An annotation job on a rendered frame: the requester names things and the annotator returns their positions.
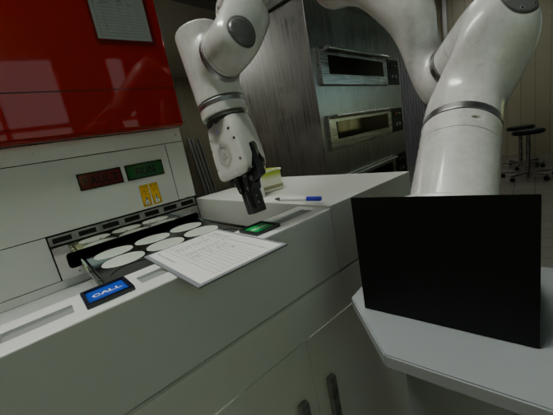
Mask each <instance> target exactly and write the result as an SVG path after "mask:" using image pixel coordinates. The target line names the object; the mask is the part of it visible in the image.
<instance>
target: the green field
mask: <svg viewBox="0 0 553 415"><path fill-rule="evenodd" d="M126 169H127V172H128V177H129V179H130V180H131V179H136V178H140V177H144V176H148V175H155V174H159V173H163V169H162V165H161V163H160V161H154V162H150V163H145V164H140V165H136V166H128V167H126Z"/></svg>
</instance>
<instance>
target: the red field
mask: <svg viewBox="0 0 553 415"><path fill-rule="evenodd" d="M78 179H79V181H80V184H81V188H82V189H89V188H93V187H97V186H101V185H106V184H112V183H117V182H120V181H123V180H122V176H121V174H120V171H119V169H114V170H106V171H101V172H96V173H92V174H88V175H79V176H78Z"/></svg>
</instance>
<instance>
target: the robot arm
mask: <svg viewBox="0 0 553 415"><path fill-rule="evenodd" d="M317 1H318V3H319V4H320V5H321V6H323V7H325V8H327V9H330V10H337V9H340V8H344V7H358V8H360V9H362V10H364V11H365V12H367V13H368V14H369V15H371V16H372V17H373V18H374V19H375V20H376V21H377V22H378V23H379V24H380V25H381V26H382V27H383V28H384V29H385V30H386V31H387V32H388V33H389V34H390V35H391V36H392V38H393V40H394V42H395V43H396V45H397V47H398V49H399V50H400V53H401V55H402V58H403V61H404V63H405V66H406V68H407V72H408V74H409V77H410V79H411V82H412V85H413V86H414V88H415V90H416V93H417V95H418V96H419V97H420V99H421V100H422V101H423V102H424V103H425V104H426V105H427V108H426V111H425V117H424V120H423V124H422V130H421V138H420V143H419V148H418V153H417V158H416V167H415V171H414V176H413V181H412V186H411V194H410V195H408V196H405V197H415V196H458V195H500V178H501V162H502V146H503V130H504V107H505V106H506V104H507V102H508V100H509V97H510V96H511V95H512V93H513V91H514V89H515V87H516V86H517V84H518V82H519V80H520V78H521V76H522V75H523V73H524V71H525V69H526V67H527V65H528V63H529V61H530V59H531V57H532V55H533V52H534V50H535V48H536V46H537V42H538V40H539V37H540V33H541V25H542V14H541V7H540V4H539V2H538V1H537V0H474V1H473V2H472V3H471V4H470V5H469V6H468V8H467V9H466V10H465V11H464V13H463V14H462V15H461V16H460V17H459V18H458V20H457V22H456V23H455V25H454V26H453V28H452V30H451V31H450V32H449V33H448V35H447V37H446V38H445V40H444V42H442V40H441V39H440V36H439V30H438V24H437V13H436V6H435V0H317ZM268 2H269V0H217V2H216V19H215V20H211V19H207V18H200V19H195V20H192V21H189V22H187V23H185V24H183V25H182V26H180V27H179V29H178V30H177V32H176V34H175V42H176V44H177V47H178V50H179V54H180V57H181V59H182V62H183V65H184V69H185V72H186V74H187V77H188V81H189V84H190V86H191V89H192V92H193V95H194V98H195V101H196V103H197V107H198V110H199V113H200V115H201V118H202V122H203V123H204V124H205V125H206V126H207V129H209V131H208V135H209V141H210V145H211V152H212V155H213V158H214V162H215V164H216V169H217V172H218V175H219V177H220V180H221V181H223V182H226V181H229V183H230V187H236V188H237V189H238V191H239V194H241V195H242V198H243V200H244V205H245V207H246V210H247V213H248V214H249V215H252V214H255V213H257V212H261V211H264V210H266V205H265V202H264V200H263V196H262V193H261V190H260V188H261V183H260V179H261V177H262V176H263V175H264V174H265V173H266V170H265V168H264V166H265V164H266V159H265V155H264V152H263V148H262V145H261V143H260V140H259V138H258V135H257V132H256V130H255V128H254V126H253V123H252V121H251V119H250V117H249V116H248V114H247V112H248V107H247V105H246V102H245V99H244V95H243V92H242V89H241V86H240V84H239V75H240V73H241V72H242V71H243V70H245V68H246V67H247V66H248V65H249V64H250V63H251V62H252V60H253V59H254V57H255V56H256V54H257V53H258V51H259V49H260V47H261V45H262V42H263V40H264V37H265V35H266V33H267V29H268V27H269V24H270V16H269V12H268V10H267V8H266V6H267V4H268ZM238 176H239V177H238Z"/></svg>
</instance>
